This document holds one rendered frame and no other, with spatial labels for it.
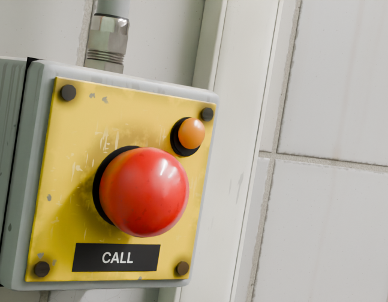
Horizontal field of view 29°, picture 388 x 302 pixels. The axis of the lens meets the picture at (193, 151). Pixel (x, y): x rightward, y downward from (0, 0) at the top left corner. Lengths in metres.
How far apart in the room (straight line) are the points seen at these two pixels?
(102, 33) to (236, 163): 0.13
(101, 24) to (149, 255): 0.11
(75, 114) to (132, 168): 0.03
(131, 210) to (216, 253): 0.15
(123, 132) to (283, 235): 0.21
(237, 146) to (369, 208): 0.16
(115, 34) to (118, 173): 0.08
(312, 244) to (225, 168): 0.12
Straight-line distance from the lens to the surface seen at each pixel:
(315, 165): 0.53
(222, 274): 0.47
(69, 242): 0.33
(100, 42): 0.37
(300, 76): 0.51
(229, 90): 0.44
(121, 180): 0.32
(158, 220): 0.32
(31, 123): 0.32
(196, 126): 0.35
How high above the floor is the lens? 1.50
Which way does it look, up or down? 3 degrees down
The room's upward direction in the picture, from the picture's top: 9 degrees clockwise
